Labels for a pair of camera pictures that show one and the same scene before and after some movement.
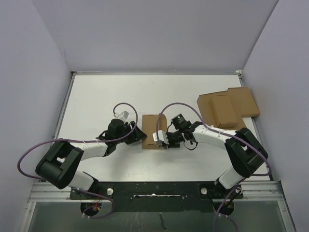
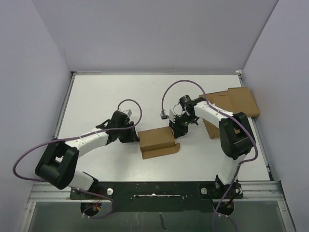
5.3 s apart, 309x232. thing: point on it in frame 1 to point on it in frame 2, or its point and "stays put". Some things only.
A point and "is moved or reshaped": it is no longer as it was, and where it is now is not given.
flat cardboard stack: x=227 y=109 stays put
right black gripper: x=170 y=144 to x=178 y=131
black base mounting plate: x=159 y=196 stays put
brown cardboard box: x=149 y=125 is moved or reshaped
